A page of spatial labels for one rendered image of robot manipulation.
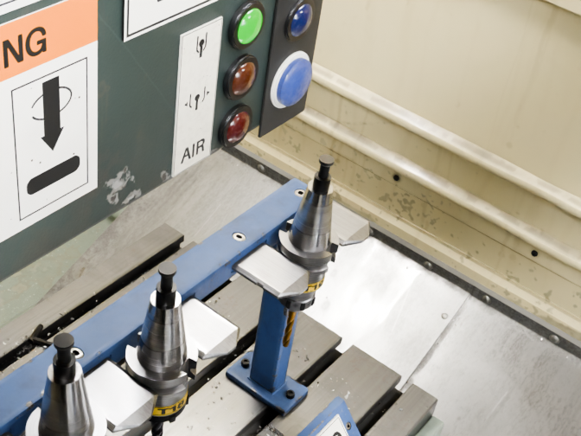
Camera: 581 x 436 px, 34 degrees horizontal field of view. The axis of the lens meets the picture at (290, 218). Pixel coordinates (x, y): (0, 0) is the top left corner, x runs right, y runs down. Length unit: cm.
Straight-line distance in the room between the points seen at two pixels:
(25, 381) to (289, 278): 28
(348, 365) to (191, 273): 44
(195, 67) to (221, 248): 48
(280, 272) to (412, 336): 58
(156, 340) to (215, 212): 85
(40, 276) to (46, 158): 142
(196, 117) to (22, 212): 12
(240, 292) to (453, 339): 35
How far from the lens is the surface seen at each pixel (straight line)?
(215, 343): 87
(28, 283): 183
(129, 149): 47
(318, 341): 132
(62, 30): 41
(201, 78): 49
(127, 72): 45
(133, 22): 44
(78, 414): 76
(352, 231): 101
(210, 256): 94
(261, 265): 95
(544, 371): 149
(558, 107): 132
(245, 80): 52
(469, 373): 148
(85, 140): 45
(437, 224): 151
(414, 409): 128
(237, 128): 53
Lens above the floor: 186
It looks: 39 degrees down
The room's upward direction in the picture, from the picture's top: 10 degrees clockwise
